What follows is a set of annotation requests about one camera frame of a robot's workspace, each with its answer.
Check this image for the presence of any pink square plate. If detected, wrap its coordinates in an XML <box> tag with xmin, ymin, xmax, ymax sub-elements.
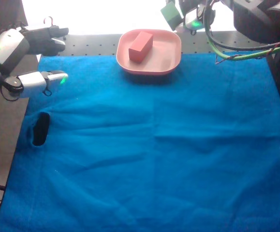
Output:
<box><xmin>116</xmin><ymin>29</ymin><xmax>182</xmax><ymax>76</ymax></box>

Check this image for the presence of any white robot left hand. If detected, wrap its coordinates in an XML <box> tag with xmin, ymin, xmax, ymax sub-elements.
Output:
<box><xmin>0</xmin><ymin>16</ymin><xmax>70</xmax><ymax>99</ymax></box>

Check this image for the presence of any red rectangular block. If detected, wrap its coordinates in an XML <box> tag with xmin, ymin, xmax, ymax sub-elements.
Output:
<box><xmin>128</xmin><ymin>31</ymin><xmax>154</xmax><ymax>64</ymax></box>

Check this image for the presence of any green rectangular block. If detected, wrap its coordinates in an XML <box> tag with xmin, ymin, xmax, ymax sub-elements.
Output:
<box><xmin>160</xmin><ymin>0</ymin><xmax>183</xmax><ymax>31</ymax></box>

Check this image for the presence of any blue cloth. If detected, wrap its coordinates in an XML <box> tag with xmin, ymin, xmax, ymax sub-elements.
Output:
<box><xmin>0</xmin><ymin>50</ymin><xmax>280</xmax><ymax>232</ymax></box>

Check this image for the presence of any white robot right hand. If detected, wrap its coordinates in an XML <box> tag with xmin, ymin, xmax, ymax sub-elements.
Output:
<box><xmin>165</xmin><ymin>0</ymin><xmax>235</xmax><ymax>34</ymax></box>

